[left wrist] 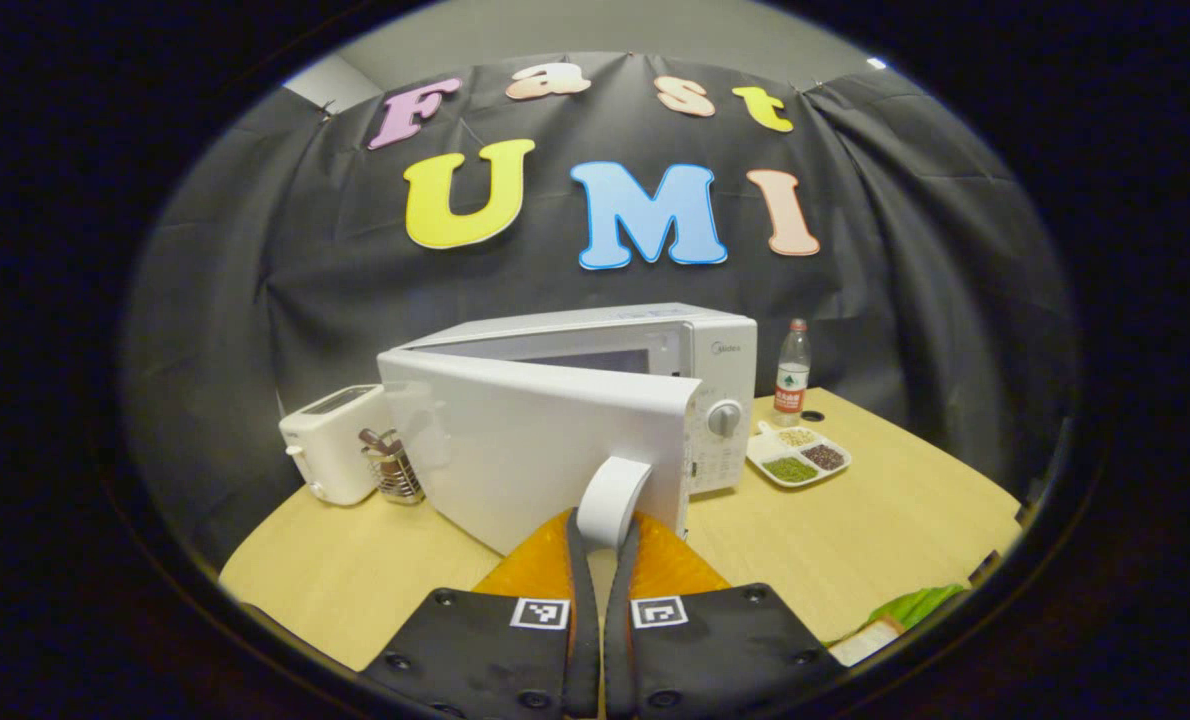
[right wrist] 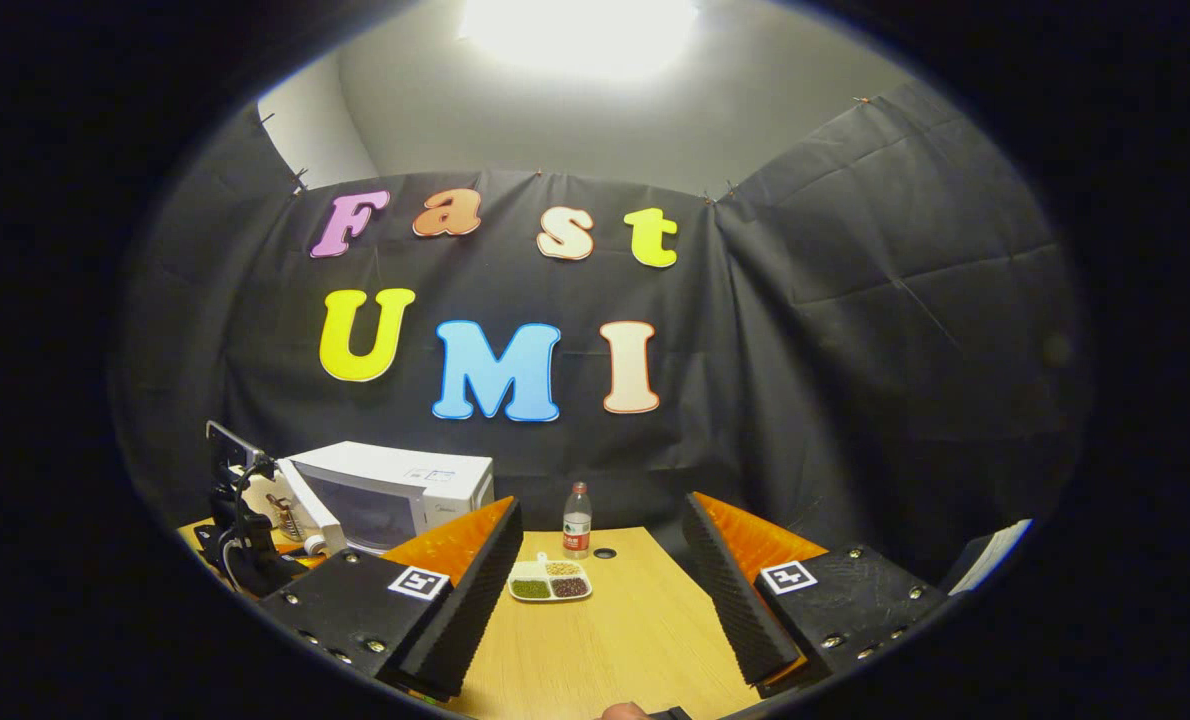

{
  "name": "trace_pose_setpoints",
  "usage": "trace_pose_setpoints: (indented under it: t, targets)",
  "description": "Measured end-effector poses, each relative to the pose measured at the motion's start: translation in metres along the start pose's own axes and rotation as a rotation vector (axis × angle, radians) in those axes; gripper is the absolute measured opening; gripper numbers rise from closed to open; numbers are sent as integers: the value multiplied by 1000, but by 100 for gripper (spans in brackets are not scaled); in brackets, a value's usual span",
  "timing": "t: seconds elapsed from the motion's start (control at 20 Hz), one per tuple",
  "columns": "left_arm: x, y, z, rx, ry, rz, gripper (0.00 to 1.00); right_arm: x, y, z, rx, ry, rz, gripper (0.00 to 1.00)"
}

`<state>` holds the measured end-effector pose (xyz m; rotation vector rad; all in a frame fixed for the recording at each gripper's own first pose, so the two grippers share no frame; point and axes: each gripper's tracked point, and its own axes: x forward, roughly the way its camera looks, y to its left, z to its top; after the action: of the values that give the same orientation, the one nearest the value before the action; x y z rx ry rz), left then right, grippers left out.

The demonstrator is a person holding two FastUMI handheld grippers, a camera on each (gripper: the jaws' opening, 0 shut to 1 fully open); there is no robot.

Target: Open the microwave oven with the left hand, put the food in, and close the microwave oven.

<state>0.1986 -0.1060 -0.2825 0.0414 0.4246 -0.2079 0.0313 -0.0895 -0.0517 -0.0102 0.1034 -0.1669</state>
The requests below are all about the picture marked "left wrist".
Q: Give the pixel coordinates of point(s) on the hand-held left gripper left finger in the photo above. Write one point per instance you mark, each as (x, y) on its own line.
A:
(585, 640)

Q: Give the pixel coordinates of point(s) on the metal mesh utensil holder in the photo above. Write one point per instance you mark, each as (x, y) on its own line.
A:
(395, 475)

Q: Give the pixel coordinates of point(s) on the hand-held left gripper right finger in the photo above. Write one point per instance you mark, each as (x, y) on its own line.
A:
(617, 640)

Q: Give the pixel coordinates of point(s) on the white divided bean dish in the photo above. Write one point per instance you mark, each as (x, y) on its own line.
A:
(797, 455)

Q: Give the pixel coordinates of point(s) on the white microwave oven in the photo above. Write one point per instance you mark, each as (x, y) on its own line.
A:
(515, 440)

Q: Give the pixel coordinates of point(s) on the toast and lettuce sandwich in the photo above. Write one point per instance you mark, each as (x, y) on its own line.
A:
(905, 610)

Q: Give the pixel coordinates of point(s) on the clear red label water bottle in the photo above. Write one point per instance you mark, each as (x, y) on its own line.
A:
(792, 375)

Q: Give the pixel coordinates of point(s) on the black backdrop cloth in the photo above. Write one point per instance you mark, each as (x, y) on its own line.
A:
(905, 250)

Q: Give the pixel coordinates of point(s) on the white toaster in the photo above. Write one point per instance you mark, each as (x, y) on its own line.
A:
(330, 450)

